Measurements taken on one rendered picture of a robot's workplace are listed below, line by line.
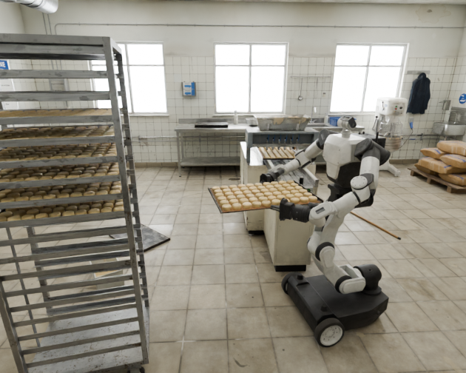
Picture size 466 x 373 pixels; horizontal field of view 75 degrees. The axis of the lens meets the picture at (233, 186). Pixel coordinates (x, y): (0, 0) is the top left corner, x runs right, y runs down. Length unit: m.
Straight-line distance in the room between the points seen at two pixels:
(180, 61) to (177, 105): 0.80
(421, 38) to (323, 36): 1.87
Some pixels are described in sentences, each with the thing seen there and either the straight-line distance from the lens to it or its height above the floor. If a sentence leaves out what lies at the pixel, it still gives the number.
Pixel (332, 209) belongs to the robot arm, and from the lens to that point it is 1.57.
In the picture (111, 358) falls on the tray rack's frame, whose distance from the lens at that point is 2.12.
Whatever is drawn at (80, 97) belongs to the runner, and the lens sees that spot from 1.46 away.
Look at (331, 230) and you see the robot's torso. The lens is 2.12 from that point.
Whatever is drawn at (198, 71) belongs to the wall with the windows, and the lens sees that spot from 6.12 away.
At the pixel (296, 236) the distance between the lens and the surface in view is 2.73.
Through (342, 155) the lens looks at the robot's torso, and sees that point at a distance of 1.89.
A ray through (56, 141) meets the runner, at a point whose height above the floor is 1.41.
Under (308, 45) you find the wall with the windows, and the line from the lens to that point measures 6.37.
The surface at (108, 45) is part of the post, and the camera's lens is 1.41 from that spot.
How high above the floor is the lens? 1.65
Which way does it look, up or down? 19 degrees down
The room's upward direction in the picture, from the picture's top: straight up
